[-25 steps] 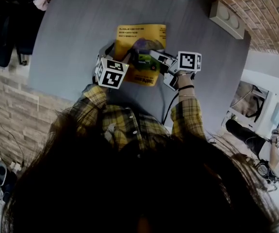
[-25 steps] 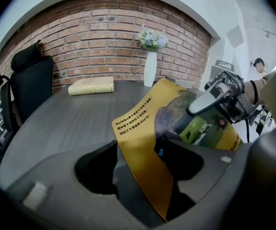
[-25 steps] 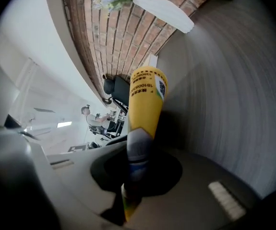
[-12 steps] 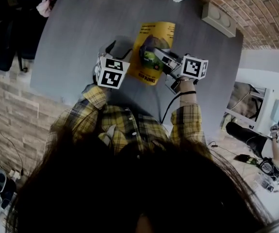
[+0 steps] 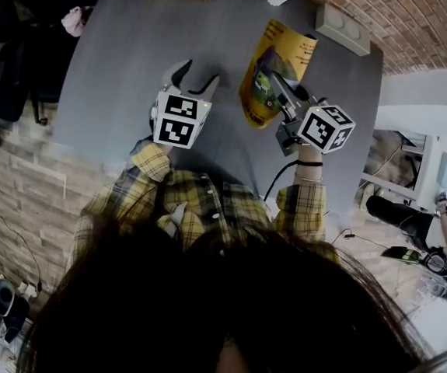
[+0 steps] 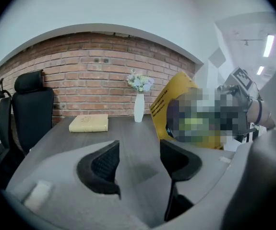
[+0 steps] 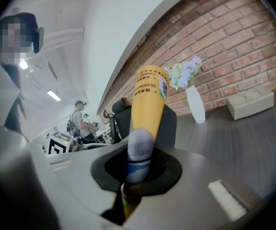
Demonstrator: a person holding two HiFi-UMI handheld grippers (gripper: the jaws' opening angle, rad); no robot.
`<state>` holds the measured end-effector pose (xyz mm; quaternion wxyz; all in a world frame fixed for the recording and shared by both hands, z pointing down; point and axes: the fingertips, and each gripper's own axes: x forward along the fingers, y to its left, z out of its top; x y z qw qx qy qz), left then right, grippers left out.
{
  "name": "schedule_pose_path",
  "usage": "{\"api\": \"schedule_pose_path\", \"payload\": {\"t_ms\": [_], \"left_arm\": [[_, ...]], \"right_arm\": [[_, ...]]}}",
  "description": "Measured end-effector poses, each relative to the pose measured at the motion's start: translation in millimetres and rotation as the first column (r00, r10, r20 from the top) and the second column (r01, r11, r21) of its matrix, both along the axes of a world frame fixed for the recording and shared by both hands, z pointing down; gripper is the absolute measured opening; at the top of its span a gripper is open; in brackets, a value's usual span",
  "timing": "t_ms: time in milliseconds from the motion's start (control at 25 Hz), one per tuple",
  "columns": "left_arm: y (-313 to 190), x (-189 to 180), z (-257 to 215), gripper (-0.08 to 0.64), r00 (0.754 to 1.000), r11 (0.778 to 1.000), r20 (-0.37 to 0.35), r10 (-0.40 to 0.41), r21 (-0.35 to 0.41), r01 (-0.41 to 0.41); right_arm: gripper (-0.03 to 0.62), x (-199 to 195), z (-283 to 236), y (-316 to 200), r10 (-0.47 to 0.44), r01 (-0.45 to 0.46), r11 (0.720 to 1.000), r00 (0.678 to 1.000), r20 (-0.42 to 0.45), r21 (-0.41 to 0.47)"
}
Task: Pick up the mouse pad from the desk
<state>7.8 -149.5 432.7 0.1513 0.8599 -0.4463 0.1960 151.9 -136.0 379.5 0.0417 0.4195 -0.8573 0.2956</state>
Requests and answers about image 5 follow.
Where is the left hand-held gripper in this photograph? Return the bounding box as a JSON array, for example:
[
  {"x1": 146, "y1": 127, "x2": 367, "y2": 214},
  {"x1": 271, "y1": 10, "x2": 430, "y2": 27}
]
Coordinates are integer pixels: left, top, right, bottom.
[{"x1": 149, "y1": 58, "x2": 221, "y2": 150}]

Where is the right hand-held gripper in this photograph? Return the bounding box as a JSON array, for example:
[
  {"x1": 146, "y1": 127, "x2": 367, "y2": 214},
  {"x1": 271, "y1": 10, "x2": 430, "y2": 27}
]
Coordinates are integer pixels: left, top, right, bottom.
[{"x1": 271, "y1": 71, "x2": 357, "y2": 158}]

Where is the yellow printed booklet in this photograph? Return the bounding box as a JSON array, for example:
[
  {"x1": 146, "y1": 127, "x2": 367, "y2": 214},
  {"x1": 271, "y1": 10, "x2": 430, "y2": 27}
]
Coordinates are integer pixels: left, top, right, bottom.
[{"x1": 238, "y1": 19, "x2": 320, "y2": 130}]

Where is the person's left forearm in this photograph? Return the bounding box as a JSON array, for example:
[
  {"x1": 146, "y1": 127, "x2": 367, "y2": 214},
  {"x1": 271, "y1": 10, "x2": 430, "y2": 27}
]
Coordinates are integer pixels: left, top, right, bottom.
[{"x1": 129, "y1": 140, "x2": 173, "y2": 182}]

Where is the person's right forearm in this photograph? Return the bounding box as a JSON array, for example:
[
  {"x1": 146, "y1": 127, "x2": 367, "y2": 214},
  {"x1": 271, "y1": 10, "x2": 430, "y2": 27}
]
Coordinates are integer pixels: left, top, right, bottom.
[{"x1": 275, "y1": 145, "x2": 327, "y2": 244}]

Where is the beige socket box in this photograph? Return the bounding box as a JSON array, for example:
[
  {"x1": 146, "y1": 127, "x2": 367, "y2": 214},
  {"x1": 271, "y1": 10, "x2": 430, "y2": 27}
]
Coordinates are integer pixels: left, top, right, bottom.
[{"x1": 315, "y1": 2, "x2": 372, "y2": 57}]

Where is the person's yellow plaid shirt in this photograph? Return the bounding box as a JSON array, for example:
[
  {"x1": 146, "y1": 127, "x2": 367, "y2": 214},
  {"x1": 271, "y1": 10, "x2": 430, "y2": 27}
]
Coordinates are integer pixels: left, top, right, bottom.
[{"x1": 67, "y1": 169, "x2": 277, "y2": 263}]

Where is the white desk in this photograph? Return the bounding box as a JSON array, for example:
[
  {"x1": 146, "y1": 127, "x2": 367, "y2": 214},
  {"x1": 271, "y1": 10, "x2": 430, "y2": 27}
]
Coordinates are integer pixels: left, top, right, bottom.
[{"x1": 358, "y1": 105, "x2": 447, "y2": 211}]

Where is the pink cloth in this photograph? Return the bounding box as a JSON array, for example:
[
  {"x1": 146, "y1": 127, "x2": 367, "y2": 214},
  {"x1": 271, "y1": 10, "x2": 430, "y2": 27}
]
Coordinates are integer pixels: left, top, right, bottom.
[{"x1": 61, "y1": 5, "x2": 92, "y2": 37}]

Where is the black office chair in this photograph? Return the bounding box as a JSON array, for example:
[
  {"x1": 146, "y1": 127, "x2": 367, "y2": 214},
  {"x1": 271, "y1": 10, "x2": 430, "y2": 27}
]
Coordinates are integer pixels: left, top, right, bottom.
[{"x1": 0, "y1": 0, "x2": 49, "y2": 147}]

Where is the dark rounded machine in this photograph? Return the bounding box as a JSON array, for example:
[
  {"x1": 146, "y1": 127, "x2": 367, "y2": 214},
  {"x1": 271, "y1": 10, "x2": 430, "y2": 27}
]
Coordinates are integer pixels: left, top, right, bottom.
[{"x1": 0, "y1": 279, "x2": 16, "y2": 318}]

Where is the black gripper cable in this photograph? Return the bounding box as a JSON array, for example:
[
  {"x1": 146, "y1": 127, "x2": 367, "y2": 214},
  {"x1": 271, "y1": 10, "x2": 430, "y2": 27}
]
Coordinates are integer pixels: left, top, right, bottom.
[{"x1": 264, "y1": 160, "x2": 300, "y2": 201}]

